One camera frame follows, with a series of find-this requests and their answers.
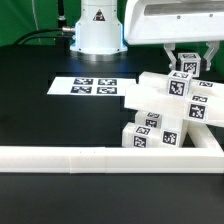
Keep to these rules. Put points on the white U-shaped obstacle frame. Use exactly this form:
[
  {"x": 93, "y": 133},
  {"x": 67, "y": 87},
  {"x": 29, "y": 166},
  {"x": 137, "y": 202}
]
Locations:
[{"x": 29, "y": 159}]

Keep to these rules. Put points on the white chair seat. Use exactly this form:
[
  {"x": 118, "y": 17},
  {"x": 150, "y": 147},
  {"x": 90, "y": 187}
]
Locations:
[{"x": 173, "y": 132}]

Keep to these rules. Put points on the small white marker block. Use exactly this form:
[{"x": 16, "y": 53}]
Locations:
[{"x": 148, "y": 119}]

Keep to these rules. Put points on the white chair back frame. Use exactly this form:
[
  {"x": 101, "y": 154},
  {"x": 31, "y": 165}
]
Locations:
[{"x": 204, "y": 102}]

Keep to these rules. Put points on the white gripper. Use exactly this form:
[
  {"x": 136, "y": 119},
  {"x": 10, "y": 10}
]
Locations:
[{"x": 176, "y": 21}]

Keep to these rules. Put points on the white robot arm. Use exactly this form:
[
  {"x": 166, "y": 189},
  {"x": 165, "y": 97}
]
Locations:
[{"x": 98, "y": 32}]

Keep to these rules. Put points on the white marker base sheet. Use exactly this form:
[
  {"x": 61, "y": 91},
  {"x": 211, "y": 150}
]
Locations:
[{"x": 88, "y": 86}]

